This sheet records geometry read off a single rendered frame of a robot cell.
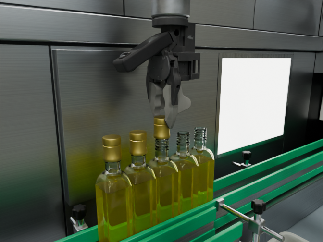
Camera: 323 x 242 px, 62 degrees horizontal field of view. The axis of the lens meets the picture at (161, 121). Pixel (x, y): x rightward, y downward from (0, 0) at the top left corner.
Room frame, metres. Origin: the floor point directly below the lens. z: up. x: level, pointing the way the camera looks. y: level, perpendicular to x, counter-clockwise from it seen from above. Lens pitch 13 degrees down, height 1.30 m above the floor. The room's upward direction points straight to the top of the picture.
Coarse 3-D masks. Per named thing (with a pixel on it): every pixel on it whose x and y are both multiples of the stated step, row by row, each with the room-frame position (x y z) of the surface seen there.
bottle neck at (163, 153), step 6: (168, 138) 0.54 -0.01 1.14; (156, 144) 0.53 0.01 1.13; (162, 144) 0.53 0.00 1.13; (168, 144) 0.54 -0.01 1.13; (156, 150) 0.53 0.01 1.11; (162, 150) 0.53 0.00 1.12; (168, 150) 0.54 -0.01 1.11; (156, 156) 0.54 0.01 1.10; (162, 156) 0.53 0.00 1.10; (168, 156) 0.54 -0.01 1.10
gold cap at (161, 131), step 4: (156, 116) 0.55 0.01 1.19; (160, 116) 0.55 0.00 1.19; (164, 116) 0.55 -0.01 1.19; (156, 120) 0.53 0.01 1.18; (160, 120) 0.53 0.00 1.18; (156, 124) 0.53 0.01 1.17; (160, 124) 0.53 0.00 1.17; (164, 124) 0.53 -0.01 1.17; (156, 128) 0.53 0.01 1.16; (160, 128) 0.53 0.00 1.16; (164, 128) 0.53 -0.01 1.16; (168, 128) 0.53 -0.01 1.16; (156, 132) 0.53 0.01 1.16; (160, 132) 0.53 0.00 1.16; (164, 132) 0.53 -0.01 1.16; (168, 132) 0.53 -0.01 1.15; (156, 136) 0.53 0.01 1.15; (160, 136) 0.53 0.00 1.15; (164, 136) 0.53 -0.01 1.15; (168, 136) 0.53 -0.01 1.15
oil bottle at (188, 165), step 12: (180, 156) 0.56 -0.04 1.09; (192, 156) 0.57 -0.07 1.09; (180, 168) 0.54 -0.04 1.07; (192, 168) 0.56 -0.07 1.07; (180, 180) 0.54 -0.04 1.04; (192, 180) 0.56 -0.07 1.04; (180, 192) 0.54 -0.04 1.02; (192, 192) 0.56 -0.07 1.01; (180, 204) 0.54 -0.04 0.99; (192, 204) 0.56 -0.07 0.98
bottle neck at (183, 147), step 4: (180, 132) 0.58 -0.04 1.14; (184, 132) 0.59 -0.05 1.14; (188, 132) 0.58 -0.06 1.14; (176, 136) 0.58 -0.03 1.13; (180, 136) 0.56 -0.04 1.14; (184, 136) 0.56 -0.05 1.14; (188, 136) 0.57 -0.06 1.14; (180, 140) 0.56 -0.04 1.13; (184, 140) 0.56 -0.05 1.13; (188, 140) 0.57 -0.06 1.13; (176, 144) 0.57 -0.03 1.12; (180, 144) 0.56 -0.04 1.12; (184, 144) 0.56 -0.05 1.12; (188, 144) 0.57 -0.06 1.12; (180, 148) 0.56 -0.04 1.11; (184, 148) 0.56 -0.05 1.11; (188, 148) 0.57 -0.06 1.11; (176, 152) 0.57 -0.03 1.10; (180, 152) 0.56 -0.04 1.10; (184, 152) 0.56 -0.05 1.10; (188, 152) 0.57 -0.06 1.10
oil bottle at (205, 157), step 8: (192, 152) 0.60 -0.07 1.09; (200, 152) 0.59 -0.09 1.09; (208, 152) 0.60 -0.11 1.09; (200, 160) 0.58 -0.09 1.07; (208, 160) 0.59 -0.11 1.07; (200, 168) 0.58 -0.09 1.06; (208, 168) 0.59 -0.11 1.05; (200, 176) 0.58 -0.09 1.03; (208, 176) 0.60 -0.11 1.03; (200, 184) 0.58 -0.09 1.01; (208, 184) 0.60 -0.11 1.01; (200, 192) 0.58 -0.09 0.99; (208, 192) 0.60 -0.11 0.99; (200, 200) 0.58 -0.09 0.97; (208, 200) 0.60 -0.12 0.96
